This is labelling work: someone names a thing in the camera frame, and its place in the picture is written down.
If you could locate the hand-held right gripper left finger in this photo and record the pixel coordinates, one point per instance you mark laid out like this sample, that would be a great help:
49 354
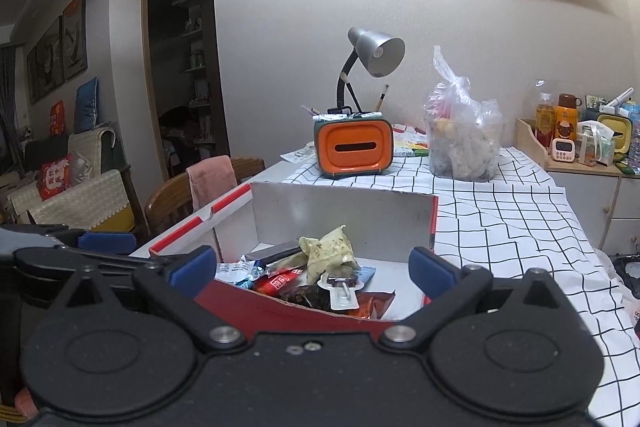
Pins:
192 269

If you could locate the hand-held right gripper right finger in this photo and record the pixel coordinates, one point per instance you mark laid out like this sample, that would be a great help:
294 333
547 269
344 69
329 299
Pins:
432 272

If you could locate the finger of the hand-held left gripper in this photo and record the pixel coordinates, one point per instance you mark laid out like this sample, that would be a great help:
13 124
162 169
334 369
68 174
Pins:
50 262
107 242

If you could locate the white blue snack packet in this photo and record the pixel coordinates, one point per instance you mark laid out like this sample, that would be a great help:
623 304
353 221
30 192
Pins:
237 273

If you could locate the red cardboard box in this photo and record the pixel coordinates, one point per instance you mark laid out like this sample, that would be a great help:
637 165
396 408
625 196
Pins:
240 307

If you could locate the light blue snack packet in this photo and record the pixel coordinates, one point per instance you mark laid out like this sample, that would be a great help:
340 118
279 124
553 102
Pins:
367 273

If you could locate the red-brown triangular foil packet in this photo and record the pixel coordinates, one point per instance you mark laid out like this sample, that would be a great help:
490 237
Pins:
375 304

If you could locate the silver foil snack packet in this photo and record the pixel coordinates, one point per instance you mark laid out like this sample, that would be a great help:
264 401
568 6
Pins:
272 253

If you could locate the red cartoon snack packet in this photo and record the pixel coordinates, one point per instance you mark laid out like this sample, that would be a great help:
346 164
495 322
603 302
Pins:
277 281

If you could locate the clear blister snack pack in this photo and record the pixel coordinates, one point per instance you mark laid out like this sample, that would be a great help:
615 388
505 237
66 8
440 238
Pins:
340 292

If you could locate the pale green snack packet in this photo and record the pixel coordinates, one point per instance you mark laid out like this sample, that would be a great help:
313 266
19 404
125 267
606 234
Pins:
330 252

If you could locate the dark brown snack packet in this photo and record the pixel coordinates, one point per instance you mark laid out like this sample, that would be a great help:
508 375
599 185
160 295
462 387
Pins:
302 296

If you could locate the sofa with beige cover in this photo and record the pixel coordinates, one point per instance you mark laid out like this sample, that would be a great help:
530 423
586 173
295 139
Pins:
85 202

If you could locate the red printed cushion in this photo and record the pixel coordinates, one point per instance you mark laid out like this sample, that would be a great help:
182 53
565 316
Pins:
54 177

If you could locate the wooden chair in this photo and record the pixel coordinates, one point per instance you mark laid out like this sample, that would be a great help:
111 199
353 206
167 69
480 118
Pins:
167 207

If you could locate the white checked tablecloth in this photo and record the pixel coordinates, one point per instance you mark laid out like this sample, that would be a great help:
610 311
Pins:
510 247

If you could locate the pink towel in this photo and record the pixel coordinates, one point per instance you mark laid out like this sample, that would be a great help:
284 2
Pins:
210 182

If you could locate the small red cushion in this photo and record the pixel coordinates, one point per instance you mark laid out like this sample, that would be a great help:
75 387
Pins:
56 118

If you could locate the grey curtain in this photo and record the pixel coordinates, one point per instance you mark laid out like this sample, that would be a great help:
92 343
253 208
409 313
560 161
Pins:
9 107

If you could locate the clear plastic bag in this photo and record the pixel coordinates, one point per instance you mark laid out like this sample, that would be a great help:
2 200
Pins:
465 142

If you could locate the blue cushion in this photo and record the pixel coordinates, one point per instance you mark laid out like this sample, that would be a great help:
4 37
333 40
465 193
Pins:
86 104

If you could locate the orange tissue box holder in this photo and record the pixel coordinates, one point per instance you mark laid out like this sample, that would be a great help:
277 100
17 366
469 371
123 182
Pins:
352 149

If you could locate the white papers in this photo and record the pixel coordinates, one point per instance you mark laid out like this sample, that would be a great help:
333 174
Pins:
297 154

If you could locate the wooden desk organiser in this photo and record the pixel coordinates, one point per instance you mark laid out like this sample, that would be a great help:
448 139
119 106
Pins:
527 142

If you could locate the white side cabinet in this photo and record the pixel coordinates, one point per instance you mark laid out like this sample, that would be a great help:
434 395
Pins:
590 207

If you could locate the white kitchen timer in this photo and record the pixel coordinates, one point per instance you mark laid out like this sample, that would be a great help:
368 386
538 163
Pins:
563 149

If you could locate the yellow drink bottle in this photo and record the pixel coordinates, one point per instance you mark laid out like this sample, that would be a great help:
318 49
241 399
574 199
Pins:
545 117

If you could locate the dark bookshelf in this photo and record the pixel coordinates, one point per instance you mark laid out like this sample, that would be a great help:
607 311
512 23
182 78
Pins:
192 67

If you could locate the black plastic bag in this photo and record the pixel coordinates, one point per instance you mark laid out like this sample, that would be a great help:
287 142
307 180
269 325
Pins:
627 274

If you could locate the orange thermos bottle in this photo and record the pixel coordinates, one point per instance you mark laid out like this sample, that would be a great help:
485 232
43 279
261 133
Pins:
567 119

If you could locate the white plastic bag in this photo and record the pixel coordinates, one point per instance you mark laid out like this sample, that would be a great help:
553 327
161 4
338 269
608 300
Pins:
592 144

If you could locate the silver desk lamp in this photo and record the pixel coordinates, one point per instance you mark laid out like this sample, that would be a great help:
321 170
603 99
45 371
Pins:
382 52

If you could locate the yellow green container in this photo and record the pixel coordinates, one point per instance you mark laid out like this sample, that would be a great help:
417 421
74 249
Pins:
616 134

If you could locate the clear water bottle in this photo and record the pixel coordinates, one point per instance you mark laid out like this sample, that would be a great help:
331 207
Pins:
635 137

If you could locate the white tube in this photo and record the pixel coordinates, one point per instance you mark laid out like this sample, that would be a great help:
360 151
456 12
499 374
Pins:
619 101

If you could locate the dark framed wall picture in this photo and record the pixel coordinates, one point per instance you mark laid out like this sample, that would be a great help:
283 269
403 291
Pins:
45 59
75 34

